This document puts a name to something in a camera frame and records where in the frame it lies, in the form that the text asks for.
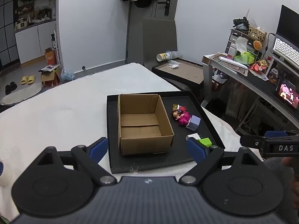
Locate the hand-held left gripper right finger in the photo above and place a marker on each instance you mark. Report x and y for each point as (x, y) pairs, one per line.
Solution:
(195, 148)

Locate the white floor rug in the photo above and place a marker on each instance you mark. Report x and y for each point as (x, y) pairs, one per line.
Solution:
(25, 93)

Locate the pink doll figurine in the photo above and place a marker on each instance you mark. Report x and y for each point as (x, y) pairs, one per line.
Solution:
(183, 119)

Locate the blue plastic bag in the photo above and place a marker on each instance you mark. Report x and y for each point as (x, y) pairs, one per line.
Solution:
(67, 75)

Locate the white face mask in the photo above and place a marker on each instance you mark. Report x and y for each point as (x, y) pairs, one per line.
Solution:
(174, 64)

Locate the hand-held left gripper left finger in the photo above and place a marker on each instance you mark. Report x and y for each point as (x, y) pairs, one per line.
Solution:
(99, 148)

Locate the person's grey clothing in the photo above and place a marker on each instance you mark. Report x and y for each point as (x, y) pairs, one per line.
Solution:
(275, 179)

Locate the white keyboard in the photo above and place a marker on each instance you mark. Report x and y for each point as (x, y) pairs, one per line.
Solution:
(286, 50)

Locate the paper cup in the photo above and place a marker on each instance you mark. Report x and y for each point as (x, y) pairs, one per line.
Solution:
(163, 57)

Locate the dark side table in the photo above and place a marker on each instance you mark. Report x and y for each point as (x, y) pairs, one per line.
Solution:
(186, 74)

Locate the black shallow tray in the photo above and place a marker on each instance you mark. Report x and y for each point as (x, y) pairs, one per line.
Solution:
(179, 154)

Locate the black monitor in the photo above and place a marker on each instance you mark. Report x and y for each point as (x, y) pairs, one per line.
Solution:
(288, 25)

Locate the small gold toy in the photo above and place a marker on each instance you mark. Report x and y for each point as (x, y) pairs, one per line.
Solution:
(175, 107)

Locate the clothes under desk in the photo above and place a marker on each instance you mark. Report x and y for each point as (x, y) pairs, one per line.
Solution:
(224, 91)

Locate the black stand pole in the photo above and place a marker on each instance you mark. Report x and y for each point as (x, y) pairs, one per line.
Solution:
(128, 32)

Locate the small red figurine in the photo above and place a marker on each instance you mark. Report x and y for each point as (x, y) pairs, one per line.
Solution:
(182, 109)

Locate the white charger plug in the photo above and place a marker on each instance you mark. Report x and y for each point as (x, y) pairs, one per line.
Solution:
(193, 135)

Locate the pair of black slippers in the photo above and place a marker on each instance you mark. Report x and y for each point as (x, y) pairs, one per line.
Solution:
(11, 88)

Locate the brown cardboard box with flaps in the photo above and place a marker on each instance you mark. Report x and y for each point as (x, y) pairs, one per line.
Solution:
(50, 77)

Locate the purple rabbit cube toy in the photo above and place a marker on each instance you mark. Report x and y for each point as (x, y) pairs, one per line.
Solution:
(194, 122)

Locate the white tissue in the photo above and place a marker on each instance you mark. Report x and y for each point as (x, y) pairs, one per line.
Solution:
(240, 44)

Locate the small lit screen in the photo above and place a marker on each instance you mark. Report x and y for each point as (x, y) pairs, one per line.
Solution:
(288, 94)

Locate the white paper roll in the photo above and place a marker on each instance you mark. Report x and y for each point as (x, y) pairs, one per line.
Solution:
(231, 61)

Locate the black framed sliding door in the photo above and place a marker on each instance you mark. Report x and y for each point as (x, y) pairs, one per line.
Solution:
(7, 28)

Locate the orange cardboard box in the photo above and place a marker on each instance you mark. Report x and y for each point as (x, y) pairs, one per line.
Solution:
(51, 57)

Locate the orange round toy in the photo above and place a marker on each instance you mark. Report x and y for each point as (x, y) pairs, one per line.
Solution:
(257, 44)

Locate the grey desk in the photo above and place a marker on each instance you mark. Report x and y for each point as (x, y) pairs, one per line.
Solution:
(254, 81)

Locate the small brown figurine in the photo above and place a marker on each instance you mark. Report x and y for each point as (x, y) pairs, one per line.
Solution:
(273, 74)

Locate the grey leaning board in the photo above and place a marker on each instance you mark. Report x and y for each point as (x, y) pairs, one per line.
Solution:
(158, 42)

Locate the grey drawer organizer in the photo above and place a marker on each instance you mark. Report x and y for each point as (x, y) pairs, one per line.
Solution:
(232, 40)

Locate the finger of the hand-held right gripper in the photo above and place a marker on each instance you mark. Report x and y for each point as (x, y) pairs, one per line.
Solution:
(275, 134)
(251, 141)

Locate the white cabinet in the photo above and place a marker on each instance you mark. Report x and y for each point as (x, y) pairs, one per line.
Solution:
(32, 44)

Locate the yellow slipper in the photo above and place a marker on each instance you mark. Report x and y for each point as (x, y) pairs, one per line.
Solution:
(31, 79)
(24, 80)

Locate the woven basket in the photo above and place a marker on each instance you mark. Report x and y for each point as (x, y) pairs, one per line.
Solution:
(257, 33)

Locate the green cube box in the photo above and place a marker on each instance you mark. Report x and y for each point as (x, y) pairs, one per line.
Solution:
(205, 142)

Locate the green plastic bag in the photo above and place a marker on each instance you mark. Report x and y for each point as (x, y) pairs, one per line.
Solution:
(244, 57)

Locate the person's right hand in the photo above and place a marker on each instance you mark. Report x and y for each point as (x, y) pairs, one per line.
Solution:
(289, 162)

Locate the black item on organizer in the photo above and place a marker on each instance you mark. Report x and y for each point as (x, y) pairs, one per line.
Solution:
(240, 23)

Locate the red snack packet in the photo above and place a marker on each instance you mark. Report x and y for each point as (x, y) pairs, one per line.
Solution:
(258, 67)

